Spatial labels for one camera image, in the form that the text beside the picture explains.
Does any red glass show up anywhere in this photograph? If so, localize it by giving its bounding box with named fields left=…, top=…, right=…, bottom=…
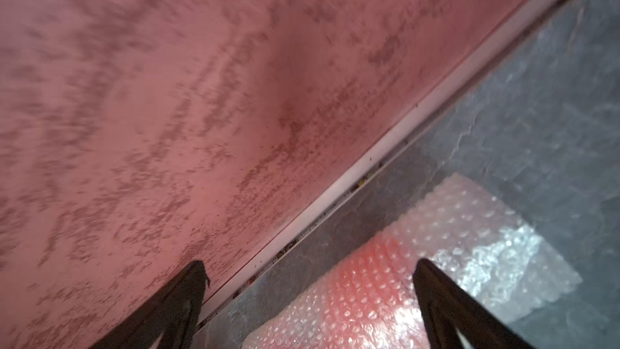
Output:
left=243, top=174, right=582, bottom=348

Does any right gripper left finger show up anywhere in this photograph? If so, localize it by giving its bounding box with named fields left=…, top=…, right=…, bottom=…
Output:
left=92, top=260, right=210, bottom=348

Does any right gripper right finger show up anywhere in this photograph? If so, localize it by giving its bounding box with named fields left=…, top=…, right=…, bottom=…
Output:
left=413, top=259, right=531, bottom=349

